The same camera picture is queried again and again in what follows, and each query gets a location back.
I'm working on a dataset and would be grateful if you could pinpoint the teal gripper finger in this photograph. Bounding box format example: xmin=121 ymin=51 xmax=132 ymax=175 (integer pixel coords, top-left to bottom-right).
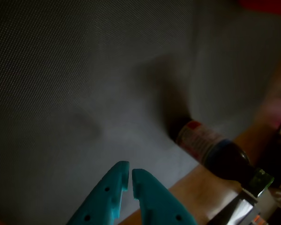
xmin=132 ymin=168 xmax=197 ymax=225
xmin=67 ymin=160 xmax=130 ymax=225

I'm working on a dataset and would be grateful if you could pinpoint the brown syrup bottle green cap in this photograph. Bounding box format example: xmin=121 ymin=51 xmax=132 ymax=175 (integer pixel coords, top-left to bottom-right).
xmin=175 ymin=120 xmax=274 ymax=197

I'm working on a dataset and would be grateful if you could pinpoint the silver foil blister pack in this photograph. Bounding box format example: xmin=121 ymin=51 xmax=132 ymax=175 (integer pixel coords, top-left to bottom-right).
xmin=208 ymin=187 xmax=270 ymax=225

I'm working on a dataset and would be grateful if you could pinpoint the grey woven mat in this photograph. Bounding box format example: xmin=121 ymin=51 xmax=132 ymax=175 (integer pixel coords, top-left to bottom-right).
xmin=0 ymin=0 xmax=281 ymax=225

